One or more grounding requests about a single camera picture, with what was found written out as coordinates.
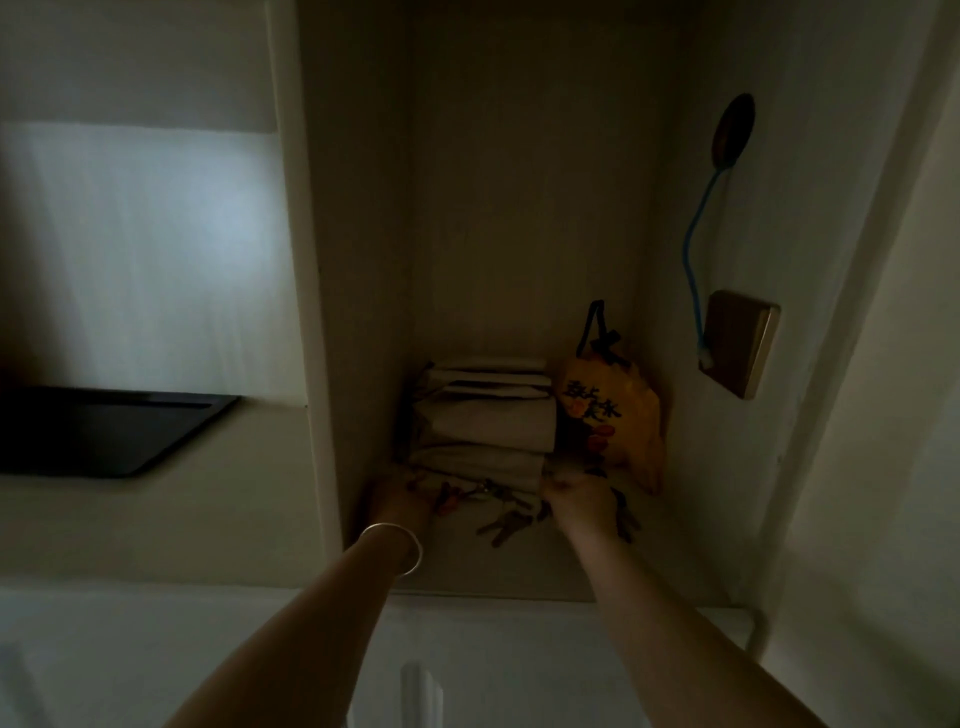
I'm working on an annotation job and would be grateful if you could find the person's right hand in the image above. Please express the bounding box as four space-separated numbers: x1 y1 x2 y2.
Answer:
540 463 621 547

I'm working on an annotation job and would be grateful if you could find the person's left hand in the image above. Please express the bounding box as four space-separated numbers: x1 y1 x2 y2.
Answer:
367 465 438 543

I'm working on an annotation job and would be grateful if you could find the stack of beige cloths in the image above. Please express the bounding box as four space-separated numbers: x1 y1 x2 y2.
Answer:
407 357 560 496

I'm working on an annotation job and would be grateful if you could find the person's right forearm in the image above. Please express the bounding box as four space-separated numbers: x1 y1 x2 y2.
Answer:
561 525 828 728

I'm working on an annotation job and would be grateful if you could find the person's left forearm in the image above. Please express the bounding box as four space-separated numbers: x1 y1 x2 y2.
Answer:
163 525 423 728

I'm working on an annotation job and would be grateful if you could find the bunch of keys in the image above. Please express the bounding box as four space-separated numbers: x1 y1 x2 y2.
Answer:
436 478 643 550

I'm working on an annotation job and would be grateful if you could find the orange printed bag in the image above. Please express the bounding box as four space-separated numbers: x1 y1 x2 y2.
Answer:
549 300 669 498

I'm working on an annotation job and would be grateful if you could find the white cabinet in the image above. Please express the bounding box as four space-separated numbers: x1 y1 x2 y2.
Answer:
0 581 768 728

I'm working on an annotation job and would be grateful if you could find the black range hood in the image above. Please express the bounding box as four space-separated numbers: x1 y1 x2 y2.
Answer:
0 384 243 480

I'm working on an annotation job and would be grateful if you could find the silver bangle bracelet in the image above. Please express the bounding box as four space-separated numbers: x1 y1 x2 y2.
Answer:
358 522 425 578

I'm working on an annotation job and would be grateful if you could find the gold wall switch plate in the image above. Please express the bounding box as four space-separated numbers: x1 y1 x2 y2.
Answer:
699 290 782 401

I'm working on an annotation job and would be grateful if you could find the blue cable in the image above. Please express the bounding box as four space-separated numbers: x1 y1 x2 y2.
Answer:
680 166 732 370

